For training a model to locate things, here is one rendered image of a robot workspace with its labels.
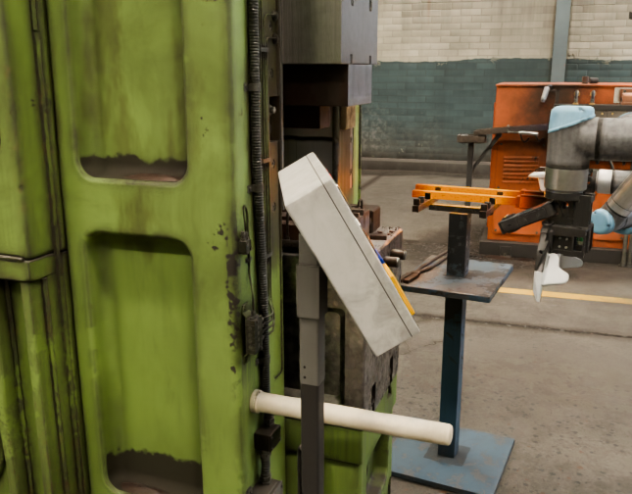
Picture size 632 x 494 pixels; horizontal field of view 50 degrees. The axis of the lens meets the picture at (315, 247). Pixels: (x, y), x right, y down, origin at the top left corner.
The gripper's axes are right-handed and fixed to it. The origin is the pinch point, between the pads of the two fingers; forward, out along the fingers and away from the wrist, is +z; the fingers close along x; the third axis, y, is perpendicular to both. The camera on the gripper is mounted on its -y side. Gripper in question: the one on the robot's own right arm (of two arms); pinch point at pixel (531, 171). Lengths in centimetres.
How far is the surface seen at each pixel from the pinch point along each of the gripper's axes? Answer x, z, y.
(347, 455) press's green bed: -85, 28, 64
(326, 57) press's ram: -87, 33, -34
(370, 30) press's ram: -64, 32, -41
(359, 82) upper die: -74, 31, -29
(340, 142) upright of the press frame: -46, 48, -11
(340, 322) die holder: -83, 32, 29
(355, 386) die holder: -85, 26, 45
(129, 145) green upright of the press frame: -112, 70, -16
